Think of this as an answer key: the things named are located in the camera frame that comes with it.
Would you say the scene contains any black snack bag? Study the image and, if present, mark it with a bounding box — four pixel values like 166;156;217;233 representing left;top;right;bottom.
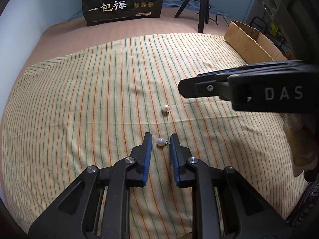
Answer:
82;0;163;25

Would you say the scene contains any black cable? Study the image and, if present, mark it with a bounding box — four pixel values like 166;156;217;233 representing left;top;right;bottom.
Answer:
208;13;230;26

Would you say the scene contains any black camera tripod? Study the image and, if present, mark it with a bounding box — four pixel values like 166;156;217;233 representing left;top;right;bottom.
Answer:
175;0;210;33

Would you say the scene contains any gloved right hand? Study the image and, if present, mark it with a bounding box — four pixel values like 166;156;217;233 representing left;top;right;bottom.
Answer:
283;113;318;182

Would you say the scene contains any cardboard box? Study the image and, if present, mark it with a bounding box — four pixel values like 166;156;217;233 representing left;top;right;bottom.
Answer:
224;21;287;64

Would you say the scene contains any striped cloth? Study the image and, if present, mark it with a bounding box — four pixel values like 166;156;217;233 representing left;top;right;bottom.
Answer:
2;33;307;231

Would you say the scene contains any white pearl earring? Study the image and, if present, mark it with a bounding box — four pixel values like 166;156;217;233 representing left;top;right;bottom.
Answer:
162;104;170;116
156;138;170;148

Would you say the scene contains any pink bed sheet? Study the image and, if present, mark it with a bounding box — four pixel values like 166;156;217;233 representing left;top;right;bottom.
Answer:
22;7;233;73

